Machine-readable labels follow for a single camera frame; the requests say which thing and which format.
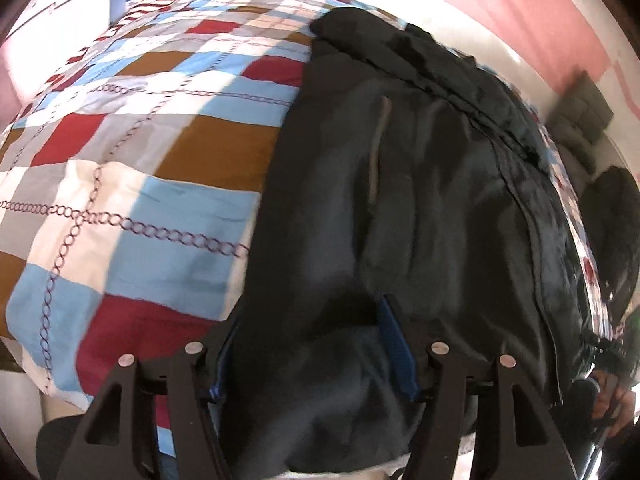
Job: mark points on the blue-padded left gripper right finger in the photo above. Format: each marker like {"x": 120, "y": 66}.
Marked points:
{"x": 408, "y": 348}

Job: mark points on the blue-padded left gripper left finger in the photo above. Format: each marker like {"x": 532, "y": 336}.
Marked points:
{"x": 217, "y": 343}

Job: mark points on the large black jacket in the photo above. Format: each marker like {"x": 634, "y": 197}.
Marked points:
{"x": 404, "y": 172}

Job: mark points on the person's right hand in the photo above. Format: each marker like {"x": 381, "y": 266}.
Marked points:
{"x": 612, "y": 393}

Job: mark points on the black puffer jacket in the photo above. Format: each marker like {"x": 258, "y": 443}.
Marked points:
{"x": 609, "y": 206}

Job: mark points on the checkered bed sheet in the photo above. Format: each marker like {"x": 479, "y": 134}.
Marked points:
{"x": 130, "y": 187}

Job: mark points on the grey quilted puffer garment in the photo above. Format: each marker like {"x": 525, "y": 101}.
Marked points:
{"x": 576, "y": 124}

